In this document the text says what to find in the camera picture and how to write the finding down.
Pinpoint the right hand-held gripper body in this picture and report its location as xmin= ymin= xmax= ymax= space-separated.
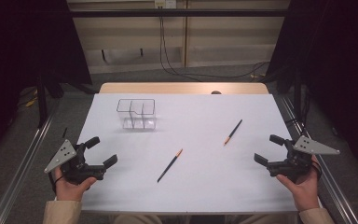
xmin=267 ymin=135 xmax=340 ymax=184

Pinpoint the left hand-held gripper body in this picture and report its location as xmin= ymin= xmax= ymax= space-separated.
xmin=44 ymin=139 xmax=106 ymax=185

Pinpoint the black pencil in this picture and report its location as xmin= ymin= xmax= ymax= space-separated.
xmin=223 ymin=119 xmax=243 ymax=147

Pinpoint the clear plastic divided organizer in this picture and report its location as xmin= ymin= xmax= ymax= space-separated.
xmin=116 ymin=98 xmax=158 ymax=131

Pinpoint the black orange paint brush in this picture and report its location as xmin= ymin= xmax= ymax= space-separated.
xmin=157 ymin=148 xmax=184 ymax=184

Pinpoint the person's left hand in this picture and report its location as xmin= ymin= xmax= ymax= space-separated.
xmin=53 ymin=166 xmax=98 ymax=203

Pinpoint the person's right hand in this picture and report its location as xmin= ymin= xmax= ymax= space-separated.
xmin=275 ymin=155 xmax=323 ymax=213

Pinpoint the white paper sheet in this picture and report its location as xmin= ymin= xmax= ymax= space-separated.
xmin=77 ymin=92 xmax=324 ymax=215

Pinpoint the wooden table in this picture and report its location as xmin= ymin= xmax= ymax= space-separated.
xmin=98 ymin=81 xmax=269 ymax=95

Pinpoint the black curtain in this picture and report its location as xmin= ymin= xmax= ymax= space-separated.
xmin=0 ymin=0 xmax=93 ymax=166
xmin=265 ymin=0 xmax=358 ymax=171

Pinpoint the black metal crossbar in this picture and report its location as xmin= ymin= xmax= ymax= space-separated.
xmin=69 ymin=8 xmax=291 ymax=19

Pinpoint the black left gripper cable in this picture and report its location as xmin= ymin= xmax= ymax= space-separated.
xmin=48 ymin=172 xmax=65 ymax=194

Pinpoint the metal floor rail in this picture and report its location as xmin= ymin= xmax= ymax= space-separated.
xmin=0 ymin=102 xmax=63 ymax=224
xmin=279 ymin=94 xmax=358 ymax=224

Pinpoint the black stand post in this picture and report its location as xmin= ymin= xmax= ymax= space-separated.
xmin=293 ymin=68 xmax=303 ymax=120
xmin=35 ymin=71 xmax=49 ymax=129

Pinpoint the black power cable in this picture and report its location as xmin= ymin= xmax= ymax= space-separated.
xmin=161 ymin=17 xmax=269 ymax=80
xmin=158 ymin=15 xmax=269 ymax=82

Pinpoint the white wall outlet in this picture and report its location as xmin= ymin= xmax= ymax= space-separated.
xmin=154 ymin=0 xmax=177 ymax=9

